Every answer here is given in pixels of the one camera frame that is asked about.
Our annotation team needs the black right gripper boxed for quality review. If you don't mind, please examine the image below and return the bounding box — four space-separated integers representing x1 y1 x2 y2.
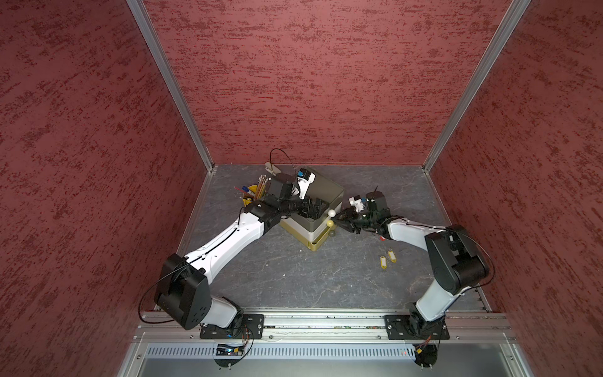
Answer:
330 206 376 234

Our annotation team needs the olive three-drawer desk organizer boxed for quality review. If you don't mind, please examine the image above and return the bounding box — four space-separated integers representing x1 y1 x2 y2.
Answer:
280 167 345 251

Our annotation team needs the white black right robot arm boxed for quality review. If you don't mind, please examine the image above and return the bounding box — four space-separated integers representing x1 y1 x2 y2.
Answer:
328 191 490 333

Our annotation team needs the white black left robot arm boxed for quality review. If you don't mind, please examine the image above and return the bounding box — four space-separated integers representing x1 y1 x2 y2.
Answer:
154 168 328 330

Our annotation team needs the beige eraser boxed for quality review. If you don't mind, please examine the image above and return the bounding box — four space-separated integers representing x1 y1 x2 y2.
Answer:
265 162 280 174

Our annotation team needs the yellow pencil cup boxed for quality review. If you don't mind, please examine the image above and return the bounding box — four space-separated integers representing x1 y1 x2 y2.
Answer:
242 185 257 206

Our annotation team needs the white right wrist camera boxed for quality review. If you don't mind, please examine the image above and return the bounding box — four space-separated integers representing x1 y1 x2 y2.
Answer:
349 196 367 213

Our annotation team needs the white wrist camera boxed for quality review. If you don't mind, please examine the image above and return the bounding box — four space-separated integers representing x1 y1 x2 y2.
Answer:
297 168 316 199
349 196 367 213

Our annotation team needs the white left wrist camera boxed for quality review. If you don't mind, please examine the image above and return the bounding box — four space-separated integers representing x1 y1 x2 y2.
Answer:
297 168 316 199

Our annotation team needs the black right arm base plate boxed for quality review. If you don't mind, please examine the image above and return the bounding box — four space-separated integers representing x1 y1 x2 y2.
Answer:
383 314 450 341

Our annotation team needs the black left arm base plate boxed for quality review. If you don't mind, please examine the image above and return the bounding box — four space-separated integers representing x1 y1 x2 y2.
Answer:
199 314 265 340

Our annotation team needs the aluminium front rail frame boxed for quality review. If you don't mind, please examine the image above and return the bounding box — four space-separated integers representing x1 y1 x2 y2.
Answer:
118 309 533 376

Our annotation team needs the left aluminium corner post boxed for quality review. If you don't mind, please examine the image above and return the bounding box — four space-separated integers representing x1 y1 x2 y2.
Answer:
127 0 215 174

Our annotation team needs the aluminium corner post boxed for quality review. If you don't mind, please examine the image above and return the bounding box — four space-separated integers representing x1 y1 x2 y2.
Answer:
127 0 215 174
422 0 532 173

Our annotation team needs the right aluminium corner post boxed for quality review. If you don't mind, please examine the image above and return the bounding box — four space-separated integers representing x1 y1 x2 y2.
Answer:
422 0 532 173

